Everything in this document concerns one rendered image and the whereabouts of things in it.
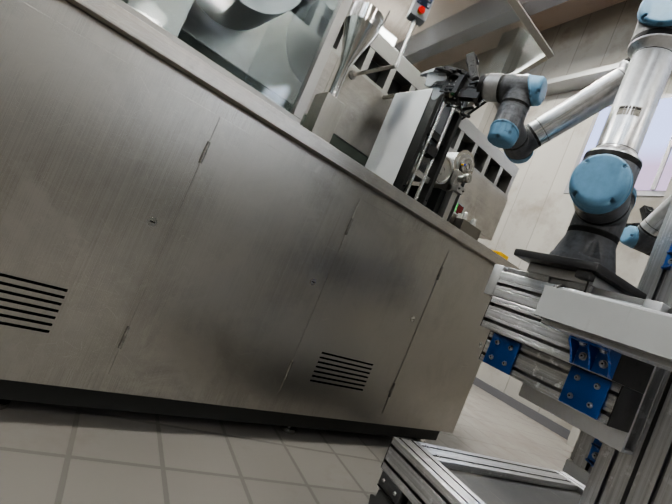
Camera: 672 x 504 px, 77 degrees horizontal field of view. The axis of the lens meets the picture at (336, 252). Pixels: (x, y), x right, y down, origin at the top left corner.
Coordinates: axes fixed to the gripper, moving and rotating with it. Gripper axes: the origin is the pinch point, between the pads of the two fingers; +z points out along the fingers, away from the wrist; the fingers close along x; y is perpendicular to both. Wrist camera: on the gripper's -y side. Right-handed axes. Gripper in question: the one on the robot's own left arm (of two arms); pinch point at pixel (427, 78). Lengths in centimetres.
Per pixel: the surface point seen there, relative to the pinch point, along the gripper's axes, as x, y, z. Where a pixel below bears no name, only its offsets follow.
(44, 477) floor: -43, 131, 5
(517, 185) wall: 374, -160, 89
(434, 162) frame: 43.2, 4.9, 9.8
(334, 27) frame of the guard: -27.1, 7.0, 16.8
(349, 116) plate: 35, -6, 56
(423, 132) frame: 28.2, 1.5, 11.1
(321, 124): 5.9, 18.0, 38.0
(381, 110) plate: 48, -20, 52
